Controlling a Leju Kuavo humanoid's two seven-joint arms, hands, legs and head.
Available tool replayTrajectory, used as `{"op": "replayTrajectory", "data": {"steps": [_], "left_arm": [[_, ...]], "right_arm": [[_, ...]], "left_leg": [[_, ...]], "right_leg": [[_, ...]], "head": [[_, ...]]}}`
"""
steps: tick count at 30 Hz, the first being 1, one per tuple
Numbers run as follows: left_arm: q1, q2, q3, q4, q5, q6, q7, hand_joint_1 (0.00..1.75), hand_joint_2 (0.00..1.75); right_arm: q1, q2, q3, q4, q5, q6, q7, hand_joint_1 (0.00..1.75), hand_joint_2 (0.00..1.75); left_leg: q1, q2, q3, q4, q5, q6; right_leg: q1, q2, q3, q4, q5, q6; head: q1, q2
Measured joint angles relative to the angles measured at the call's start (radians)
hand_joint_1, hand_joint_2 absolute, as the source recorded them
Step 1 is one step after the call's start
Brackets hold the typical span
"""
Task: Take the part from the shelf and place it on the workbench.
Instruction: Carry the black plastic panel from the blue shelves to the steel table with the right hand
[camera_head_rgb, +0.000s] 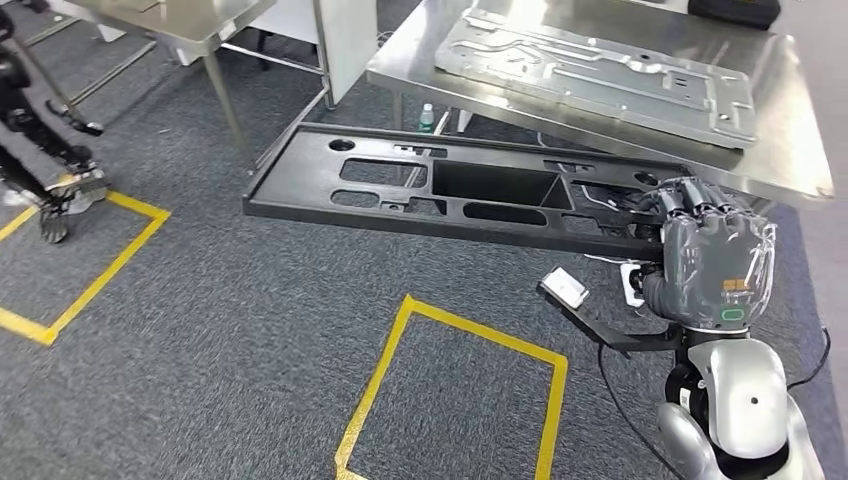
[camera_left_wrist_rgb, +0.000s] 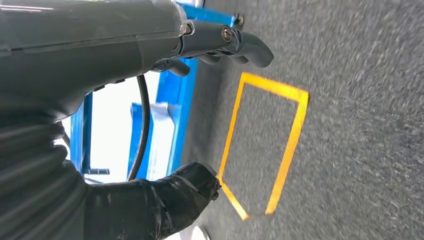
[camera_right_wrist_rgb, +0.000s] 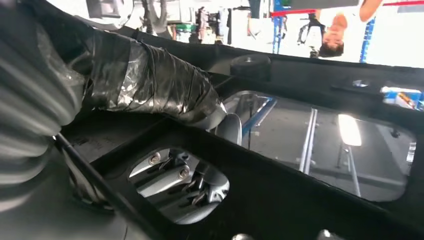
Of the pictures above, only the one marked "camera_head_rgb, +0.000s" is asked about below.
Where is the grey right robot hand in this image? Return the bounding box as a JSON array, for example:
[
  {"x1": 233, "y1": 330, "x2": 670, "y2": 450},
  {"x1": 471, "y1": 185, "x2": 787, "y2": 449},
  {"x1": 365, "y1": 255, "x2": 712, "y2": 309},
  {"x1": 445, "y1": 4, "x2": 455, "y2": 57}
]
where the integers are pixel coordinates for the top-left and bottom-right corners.
[{"x1": 637, "y1": 177, "x2": 778, "y2": 333}]

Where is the black plastic panel part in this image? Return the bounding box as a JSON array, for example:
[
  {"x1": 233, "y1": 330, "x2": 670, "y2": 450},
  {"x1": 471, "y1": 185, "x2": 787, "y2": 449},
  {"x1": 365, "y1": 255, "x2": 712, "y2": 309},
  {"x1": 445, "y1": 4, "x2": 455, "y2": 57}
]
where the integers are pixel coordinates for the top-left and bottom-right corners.
[{"x1": 241, "y1": 121, "x2": 694, "y2": 263}]

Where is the stainless steel workbench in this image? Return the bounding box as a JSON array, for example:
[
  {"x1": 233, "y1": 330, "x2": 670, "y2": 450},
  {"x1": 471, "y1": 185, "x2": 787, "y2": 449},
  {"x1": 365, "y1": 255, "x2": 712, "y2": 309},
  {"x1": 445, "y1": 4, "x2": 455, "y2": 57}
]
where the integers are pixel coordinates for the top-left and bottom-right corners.
[{"x1": 365, "y1": 0, "x2": 837, "y2": 212}]

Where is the grey stamped metal sheet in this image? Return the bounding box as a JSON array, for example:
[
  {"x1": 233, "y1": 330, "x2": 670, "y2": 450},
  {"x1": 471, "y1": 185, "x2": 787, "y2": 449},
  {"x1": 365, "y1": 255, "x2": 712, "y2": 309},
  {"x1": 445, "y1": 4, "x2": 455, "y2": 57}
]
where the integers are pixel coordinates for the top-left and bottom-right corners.
[{"x1": 433, "y1": 6, "x2": 759, "y2": 151}]

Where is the black case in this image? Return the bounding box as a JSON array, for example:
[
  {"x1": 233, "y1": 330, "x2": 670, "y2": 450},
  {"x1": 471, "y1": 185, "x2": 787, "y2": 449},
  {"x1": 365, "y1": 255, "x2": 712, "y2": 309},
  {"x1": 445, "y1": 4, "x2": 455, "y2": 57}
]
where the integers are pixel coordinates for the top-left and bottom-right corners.
[{"x1": 686, "y1": 0, "x2": 784, "y2": 32}]

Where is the white cabinet panel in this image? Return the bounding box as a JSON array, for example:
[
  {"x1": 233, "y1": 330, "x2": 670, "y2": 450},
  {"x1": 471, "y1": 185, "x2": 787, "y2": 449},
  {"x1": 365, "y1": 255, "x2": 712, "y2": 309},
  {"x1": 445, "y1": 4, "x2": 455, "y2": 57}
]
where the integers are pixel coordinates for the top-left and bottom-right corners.
[{"x1": 248, "y1": 0, "x2": 380, "y2": 111}]

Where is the steel table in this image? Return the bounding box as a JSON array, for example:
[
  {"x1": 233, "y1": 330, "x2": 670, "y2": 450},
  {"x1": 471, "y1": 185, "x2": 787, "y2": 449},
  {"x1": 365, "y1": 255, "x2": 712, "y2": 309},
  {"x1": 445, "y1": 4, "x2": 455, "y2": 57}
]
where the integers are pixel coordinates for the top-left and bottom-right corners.
[{"x1": 23, "y1": 0, "x2": 333, "y2": 175}]

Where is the black equipment stand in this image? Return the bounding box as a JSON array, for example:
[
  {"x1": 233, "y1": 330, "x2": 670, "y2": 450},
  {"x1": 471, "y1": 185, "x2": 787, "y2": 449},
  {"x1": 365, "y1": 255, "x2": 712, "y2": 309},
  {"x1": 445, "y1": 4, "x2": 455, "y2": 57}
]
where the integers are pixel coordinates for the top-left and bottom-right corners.
[{"x1": 0, "y1": 6, "x2": 109, "y2": 245}]

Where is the black camera bracket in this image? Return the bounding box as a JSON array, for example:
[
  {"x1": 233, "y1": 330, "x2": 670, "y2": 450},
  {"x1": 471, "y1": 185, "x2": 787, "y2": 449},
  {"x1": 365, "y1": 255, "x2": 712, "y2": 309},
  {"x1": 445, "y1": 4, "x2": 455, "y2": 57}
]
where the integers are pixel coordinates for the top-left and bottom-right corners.
[{"x1": 536, "y1": 281, "x2": 684, "y2": 356}]

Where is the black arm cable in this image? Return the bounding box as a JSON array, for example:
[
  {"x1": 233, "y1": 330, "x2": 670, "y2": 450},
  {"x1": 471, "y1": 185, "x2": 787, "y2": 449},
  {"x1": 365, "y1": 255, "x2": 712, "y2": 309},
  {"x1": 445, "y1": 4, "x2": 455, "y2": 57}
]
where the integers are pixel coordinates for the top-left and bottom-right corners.
[{"x1": 786, "y1": 325, "x2": 833, "y2": 392}]

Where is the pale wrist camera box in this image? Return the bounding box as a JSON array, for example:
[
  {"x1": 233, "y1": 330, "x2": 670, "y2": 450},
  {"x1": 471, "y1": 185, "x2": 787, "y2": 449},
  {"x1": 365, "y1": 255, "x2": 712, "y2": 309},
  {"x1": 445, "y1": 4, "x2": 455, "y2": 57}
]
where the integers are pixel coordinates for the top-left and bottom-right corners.
[{"x1": 539, "y1": 266, "x2": 591, "y2": 311}]

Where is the thin black camera cable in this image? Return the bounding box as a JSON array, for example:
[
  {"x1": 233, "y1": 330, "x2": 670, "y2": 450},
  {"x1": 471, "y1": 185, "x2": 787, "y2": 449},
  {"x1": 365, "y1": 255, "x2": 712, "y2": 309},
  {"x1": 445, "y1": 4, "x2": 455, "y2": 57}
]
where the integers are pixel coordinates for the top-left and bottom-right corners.
[{"x1": 596, "y1": 343, "x2": 674, "y2": 465}]

